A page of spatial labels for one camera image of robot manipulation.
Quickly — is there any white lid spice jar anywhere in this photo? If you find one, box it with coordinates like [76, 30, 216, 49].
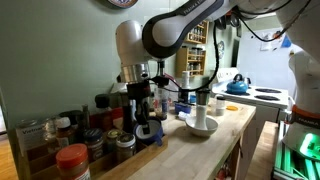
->
[115, 133, 137, 164]

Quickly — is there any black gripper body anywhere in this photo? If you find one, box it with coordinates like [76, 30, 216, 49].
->
[126, 80, 152, 103]

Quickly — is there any steel top white grinder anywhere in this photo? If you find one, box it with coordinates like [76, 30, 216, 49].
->
[194, 89, 212, 131]

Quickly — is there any black cap brown sauce bottle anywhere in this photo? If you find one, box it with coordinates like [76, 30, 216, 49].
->
[94, 94, 114, 132]

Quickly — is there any white cap orange label bottle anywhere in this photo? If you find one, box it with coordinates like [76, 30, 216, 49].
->
[54, 117, 76, 148]

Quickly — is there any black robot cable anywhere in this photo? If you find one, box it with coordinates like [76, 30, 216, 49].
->
[151, 0, 314, 93]

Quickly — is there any clear glass jar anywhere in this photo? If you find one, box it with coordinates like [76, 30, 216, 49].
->
[42, 118, 58, 145]

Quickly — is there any white cap dark bottle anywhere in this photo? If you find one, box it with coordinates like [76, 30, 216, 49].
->
[177, 70, 192, 104]

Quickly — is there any dark blue lid jar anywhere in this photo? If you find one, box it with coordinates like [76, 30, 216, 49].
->
[82, 128, 105, 163]

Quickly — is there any white ceramic bowl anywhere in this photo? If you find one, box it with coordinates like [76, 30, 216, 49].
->
[184, 114, 220, 138]

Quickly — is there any round wall plate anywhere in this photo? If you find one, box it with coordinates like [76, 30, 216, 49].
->
[107, 0, 139, 9]

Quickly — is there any clear zip bag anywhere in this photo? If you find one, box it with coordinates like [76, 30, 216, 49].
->
[165, 73, 180, 105]

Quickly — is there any pale lavender container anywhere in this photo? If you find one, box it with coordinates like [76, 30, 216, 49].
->
[130, 99, 138, 122]

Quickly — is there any white electric stove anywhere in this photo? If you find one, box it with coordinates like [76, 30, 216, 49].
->
[208, 67, 290, 125]

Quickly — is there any green lit robot stand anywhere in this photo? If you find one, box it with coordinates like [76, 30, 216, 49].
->
[271, 121, 320, 180]

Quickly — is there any blue kettle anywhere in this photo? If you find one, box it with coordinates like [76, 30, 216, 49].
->
[226, 73, 250, 95]

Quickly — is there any wooden condiment tray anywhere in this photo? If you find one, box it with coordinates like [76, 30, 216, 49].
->
[19, 119, 169, 180]

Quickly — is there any black lid dark jar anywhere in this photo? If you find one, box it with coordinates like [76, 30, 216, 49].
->
[59, 110, 84, 143]

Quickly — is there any orange lid spice jar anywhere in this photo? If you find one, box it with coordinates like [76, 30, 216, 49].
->
[54, 143, 92, 180]

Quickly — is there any gold lid glass jar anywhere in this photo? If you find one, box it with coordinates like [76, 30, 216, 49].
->
[105, 129, 124, 154]

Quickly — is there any blue paper on fridge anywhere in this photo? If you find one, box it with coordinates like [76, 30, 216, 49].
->
[280, 34, 293, 48]

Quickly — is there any crumpled clear plastic bag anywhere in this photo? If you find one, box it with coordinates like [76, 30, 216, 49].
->
[110, 82, 129, 96]

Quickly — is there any dark pepper grinder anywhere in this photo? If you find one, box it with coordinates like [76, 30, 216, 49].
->
[118, 89, 136, 134]

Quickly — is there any small white lump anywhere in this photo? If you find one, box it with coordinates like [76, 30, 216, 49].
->
[177, 111, 191, 121]

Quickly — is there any white printed box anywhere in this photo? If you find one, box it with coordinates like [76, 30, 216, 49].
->
[14, 120, 46, 155]

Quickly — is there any black lid white jar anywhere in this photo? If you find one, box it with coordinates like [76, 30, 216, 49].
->
[215, 95, 227, 117]

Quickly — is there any thin metal bottle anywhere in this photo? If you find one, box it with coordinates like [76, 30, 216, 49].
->
[82, 104, 91, 131]

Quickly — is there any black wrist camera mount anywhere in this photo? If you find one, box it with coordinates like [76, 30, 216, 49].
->
[149, 75, 171, 89]

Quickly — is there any white refrigerator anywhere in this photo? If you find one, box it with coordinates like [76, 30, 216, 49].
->
[237, 28, 305, 99]

